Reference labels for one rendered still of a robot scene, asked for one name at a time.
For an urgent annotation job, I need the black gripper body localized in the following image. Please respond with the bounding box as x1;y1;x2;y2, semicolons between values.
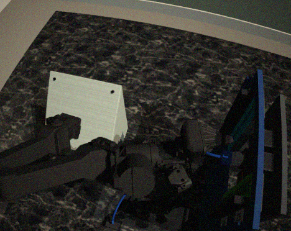
149;119;203;177

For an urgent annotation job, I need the blue network cable with plug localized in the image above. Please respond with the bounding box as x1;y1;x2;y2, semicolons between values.
111;150;243;224

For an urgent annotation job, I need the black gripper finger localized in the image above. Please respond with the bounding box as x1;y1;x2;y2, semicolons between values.
199;122;234;158
189;154;221;177

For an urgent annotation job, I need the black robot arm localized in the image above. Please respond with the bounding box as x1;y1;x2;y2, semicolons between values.
0;113;193;203

